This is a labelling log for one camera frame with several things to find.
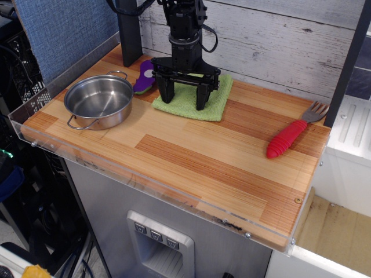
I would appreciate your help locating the red handled fork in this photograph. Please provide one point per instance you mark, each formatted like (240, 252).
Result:
(286, 137)

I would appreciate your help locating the green cloth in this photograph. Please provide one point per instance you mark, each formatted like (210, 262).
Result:
(184, 102)

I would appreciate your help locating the white toy sink unit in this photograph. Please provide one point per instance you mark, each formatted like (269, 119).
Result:
(343, 174)

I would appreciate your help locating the black left vertical post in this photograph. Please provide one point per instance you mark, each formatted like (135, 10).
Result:
(129, 32)

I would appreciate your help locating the black plastic crate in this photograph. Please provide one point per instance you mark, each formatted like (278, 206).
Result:
(23, 68)

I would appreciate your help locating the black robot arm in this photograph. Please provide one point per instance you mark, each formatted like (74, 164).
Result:
(186, 22)

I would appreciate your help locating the blue fabric panel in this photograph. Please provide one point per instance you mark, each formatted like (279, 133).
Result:
(61, 33)

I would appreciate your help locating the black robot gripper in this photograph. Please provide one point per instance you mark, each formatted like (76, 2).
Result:
(185, 66)

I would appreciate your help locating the clear acrylic table guard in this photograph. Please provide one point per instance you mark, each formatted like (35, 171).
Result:
(218, 172)

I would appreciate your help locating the black right vertical post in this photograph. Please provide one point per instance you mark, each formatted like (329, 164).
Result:
(349, 64)

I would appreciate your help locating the purple toy eggplant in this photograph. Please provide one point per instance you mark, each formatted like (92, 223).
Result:
(146, 79)

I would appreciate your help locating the stainless steel pot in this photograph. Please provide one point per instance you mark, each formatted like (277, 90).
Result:
(99, 102)

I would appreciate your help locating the silver toy fridge dispenser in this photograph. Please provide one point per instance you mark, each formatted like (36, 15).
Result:
(161, 250)

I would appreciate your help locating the black vertical post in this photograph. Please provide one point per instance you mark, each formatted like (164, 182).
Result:
(129, 32)
(349, 64)

